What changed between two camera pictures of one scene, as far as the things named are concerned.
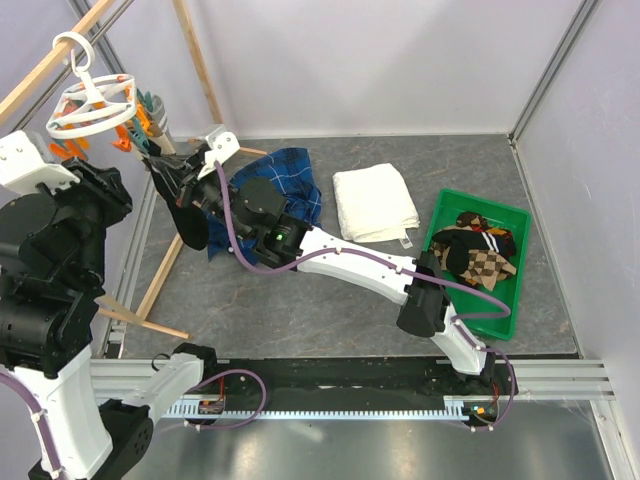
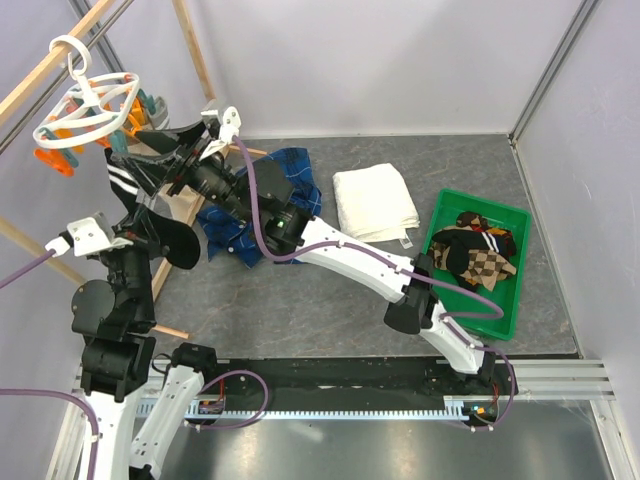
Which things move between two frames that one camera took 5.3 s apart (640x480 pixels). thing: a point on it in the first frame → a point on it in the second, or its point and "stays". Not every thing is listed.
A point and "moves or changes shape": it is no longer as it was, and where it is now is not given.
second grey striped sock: (159, 124) stays
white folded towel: (375, 204) stays
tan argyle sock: (487, 267) stays
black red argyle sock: (503, 238) stays
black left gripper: (106, 183) → (137, 227)
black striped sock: (192, 222) moves or changes shape
